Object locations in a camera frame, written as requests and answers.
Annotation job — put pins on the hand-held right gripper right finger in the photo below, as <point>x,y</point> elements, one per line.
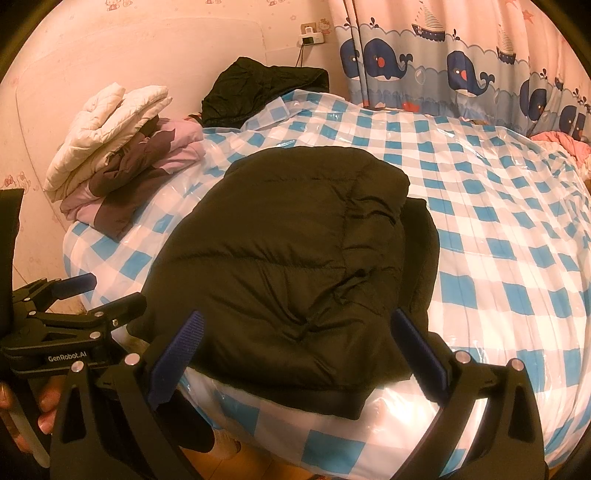
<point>420,350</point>

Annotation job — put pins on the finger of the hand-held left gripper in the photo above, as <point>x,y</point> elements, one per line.
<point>69,284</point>
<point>120,307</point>

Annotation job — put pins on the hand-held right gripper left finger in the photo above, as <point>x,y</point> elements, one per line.
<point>180,360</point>

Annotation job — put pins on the dark green puffer jacket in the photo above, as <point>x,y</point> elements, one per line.
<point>277,254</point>

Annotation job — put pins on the pink crumpled clothes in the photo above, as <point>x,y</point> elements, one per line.
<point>563,141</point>

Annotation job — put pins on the person's left hand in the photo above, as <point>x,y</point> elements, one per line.
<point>48,401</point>

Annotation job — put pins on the pink and brown jacket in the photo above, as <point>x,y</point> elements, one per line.
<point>134,184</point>

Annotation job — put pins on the blue checkered bed cover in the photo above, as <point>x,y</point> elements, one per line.
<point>485,230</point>

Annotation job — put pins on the white quilted jacket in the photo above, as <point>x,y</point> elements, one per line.
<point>101,124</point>

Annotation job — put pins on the black crumpled garment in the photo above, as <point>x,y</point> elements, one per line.
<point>258,87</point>

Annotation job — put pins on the whale print curtain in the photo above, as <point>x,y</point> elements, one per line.
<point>438,46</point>

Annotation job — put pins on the wall outlet with charger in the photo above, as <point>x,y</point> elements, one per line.
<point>311,37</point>

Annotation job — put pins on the cartoon cat wall sticker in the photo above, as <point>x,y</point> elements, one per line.
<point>325,29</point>

